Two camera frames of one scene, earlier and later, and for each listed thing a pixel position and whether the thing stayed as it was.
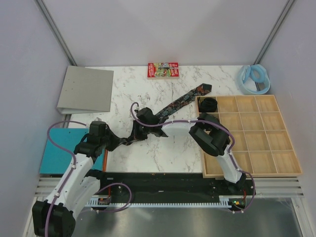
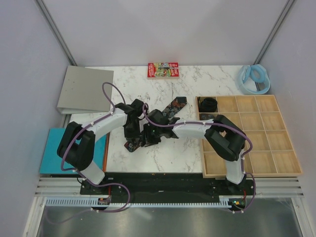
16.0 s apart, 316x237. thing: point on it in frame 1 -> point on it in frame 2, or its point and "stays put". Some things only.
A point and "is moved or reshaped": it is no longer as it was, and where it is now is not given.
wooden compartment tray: (262, 145) stays put
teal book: (57, 160) stays put
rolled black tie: (208, 105) stays put
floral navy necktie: (177, 104) is moved or reshaped
